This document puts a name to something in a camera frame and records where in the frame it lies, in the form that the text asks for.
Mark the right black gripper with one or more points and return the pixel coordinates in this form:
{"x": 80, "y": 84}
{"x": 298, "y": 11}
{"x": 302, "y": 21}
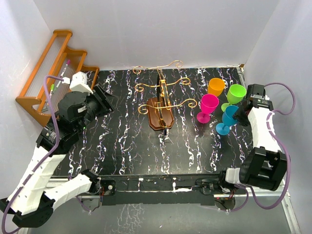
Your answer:
{"x": 237, "y": 116}

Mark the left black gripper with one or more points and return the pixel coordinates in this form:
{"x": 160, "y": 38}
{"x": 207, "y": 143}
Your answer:
{"x": 107, "y": 103}

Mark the blue wine glass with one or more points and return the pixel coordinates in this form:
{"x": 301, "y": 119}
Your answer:
{"x": 228, "y": 120}

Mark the green wine glass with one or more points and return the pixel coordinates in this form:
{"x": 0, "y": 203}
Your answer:
{"x": 235, "y": 94}

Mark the pink wine glass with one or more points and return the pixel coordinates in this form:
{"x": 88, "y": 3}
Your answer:
{"x": 208, "y": 104}

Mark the orange wine glass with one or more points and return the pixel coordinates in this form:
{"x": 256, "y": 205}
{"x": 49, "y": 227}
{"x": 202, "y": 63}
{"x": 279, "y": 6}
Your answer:
{"x": 216, "y": 86}

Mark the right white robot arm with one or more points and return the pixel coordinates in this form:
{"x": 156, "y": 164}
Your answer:
{"x": 266, "y": 164}

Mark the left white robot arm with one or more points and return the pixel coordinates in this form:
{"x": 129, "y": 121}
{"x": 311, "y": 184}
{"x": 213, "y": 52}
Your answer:
{"x": 32, "y": 204}

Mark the pink capped marker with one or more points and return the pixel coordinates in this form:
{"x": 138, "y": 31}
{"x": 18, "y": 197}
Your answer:
{"x": 65, "y": 67}

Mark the green capped marker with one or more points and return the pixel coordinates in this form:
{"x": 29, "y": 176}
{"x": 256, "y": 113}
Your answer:
{"x": 55, "y": 86}

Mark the orange tipped marker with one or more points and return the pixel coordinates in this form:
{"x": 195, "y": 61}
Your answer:
{"x": 49, "y": 98}

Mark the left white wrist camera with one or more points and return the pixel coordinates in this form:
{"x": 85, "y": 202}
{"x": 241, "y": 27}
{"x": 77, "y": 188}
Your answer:
{"x": 78, "y": 82}

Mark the gold wire wine glass rack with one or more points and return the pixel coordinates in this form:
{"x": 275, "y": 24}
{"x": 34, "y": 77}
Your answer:
{"x": 159, "y": 108}

